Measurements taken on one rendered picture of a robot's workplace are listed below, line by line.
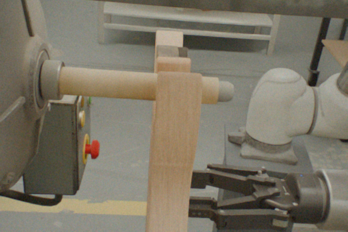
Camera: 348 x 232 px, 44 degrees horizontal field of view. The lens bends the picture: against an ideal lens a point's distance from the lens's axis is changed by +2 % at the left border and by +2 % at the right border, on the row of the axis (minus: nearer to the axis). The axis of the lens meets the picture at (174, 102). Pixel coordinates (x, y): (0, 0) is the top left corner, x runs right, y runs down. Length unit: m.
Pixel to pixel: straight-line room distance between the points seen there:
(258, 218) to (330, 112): 0.78
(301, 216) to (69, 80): 0.38
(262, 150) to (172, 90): 1.01
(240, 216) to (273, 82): 0.77
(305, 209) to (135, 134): 2.18
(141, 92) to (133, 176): 1.94
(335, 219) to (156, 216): 0.28
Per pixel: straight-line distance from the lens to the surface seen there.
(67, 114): 0.75
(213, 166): 0.70
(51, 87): 0.49
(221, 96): 0.50
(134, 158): 2.55
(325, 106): 1.35
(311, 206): 0.66
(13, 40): 0.45
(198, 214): 0.61
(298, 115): 1.35
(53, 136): 0.78
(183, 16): 4.28
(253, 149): 1.41
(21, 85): 0.47
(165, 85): 0.41
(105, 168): 2.47
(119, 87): 0.48
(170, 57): 0.54
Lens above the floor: 1.46
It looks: 27 degrees down
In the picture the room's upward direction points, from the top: 6 degrees clockwise
